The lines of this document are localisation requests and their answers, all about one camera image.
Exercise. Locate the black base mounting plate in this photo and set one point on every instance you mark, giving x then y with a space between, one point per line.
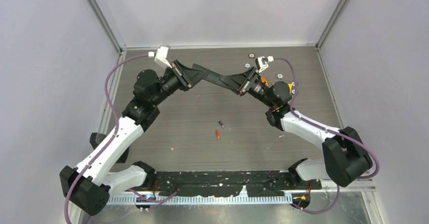
257 183

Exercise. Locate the dark clear plastic box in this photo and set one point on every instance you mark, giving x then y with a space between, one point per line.
97 138

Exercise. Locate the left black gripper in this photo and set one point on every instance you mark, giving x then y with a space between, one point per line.
185 76

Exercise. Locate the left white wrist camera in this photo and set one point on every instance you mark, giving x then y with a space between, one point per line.
161 58

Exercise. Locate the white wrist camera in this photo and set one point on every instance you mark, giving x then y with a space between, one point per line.
161 58
262 63

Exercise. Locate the orange plastic handle tool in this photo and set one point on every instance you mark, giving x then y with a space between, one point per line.
264 81

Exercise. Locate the black remote control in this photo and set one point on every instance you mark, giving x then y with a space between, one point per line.
211 76

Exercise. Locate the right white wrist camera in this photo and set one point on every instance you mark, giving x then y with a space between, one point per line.
262 63

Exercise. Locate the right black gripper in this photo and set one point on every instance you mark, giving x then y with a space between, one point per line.
241 84

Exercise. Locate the yellow triangular plastic frame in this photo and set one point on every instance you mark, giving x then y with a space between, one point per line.
290 88

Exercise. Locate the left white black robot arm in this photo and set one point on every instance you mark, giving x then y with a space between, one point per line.
86 185

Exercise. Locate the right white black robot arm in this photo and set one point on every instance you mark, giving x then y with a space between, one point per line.
343 159

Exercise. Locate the ribbed aluminium front rail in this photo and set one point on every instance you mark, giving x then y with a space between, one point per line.
127 199

